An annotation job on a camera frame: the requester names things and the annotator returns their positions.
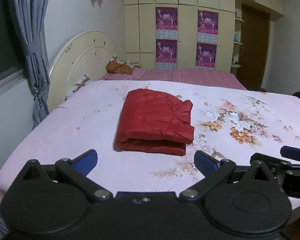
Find pink floral quilt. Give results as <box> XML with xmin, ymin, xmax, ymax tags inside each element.
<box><xmin>0</xmin><ymin>81</ymin><xmax>300</xmax><ymax>193</ymax></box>

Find upper right purple poster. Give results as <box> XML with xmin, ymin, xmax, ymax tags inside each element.
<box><xmin>197</xmin><ymin>10</ymin><xmax>218</xmax><ymax>35</ymax></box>

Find cream round headboard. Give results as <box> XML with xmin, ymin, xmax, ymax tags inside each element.
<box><xmin>47</xmin><ymin>30</ymin><xmax>125</xmax><ymax>111</ymax></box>

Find purple poster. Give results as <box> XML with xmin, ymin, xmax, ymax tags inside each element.
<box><xmin>197</xmin><ymin>10</ymin><xmax>218</xmax><ymax>35</ymax></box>
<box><xmin>156</xmin><ymin>39</ymin><xmax>178</xmax><ymax>63</ymax></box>
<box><xmin>196</xmin><ymin>42</ymin><xmax>217</xmax><ymax>69</ymax></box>
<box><xmin>155</xmin><ymin>7</ymin><xmax>178</xmax><ymax>30</ymax></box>

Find red down jacket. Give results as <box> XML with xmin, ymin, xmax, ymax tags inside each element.
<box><xmin>115</xmin><ymin>89</ymin><xmax>194</xmax><ymax>157</ymax></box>

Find brown wooden door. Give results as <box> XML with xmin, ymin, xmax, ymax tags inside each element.
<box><xmin>236</xmin><ymin>5</ymin><xmax>270</xmax><ymax>91</ymax></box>

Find cream wardrobe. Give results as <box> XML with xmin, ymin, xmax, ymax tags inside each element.
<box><xmin>123</xmin><ymin>0</ymin><xmax>284</xmax><ymax>72</ymax></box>

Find lower right purple poster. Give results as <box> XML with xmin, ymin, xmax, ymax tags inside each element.
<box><xmin>196</xmin><ymin>42</ymin><xmax>217</xmax><ymax>69</ymax></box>

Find grey blue curtain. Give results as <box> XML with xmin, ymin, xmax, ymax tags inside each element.
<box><xmin>8</xmin><ymin>0</ymin><xmax>50</xmax><ymax>128</ymax></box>

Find pink checked bed sheet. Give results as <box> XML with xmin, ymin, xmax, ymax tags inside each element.
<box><xmin>101</xmin><ymin>68</ymin><xmax>245</xmax><ymax>90</ymax></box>

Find lower left purple poster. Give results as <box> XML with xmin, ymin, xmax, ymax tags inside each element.
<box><xmin>156</xmin><ymin>39</ymin><xmax>178</xmax><ymax>63</ymax></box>

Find orange patterned pillow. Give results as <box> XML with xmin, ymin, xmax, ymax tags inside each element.
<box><xmin>106</xmin><ymin>55</ymin><xmax>136</xmax><ymax>75</ymax></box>

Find upper left purple poster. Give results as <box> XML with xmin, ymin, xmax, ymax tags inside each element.
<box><xmin>155</xmin><ymin>7</ymin><xmax>178</xmax><ymax>30</ymax></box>

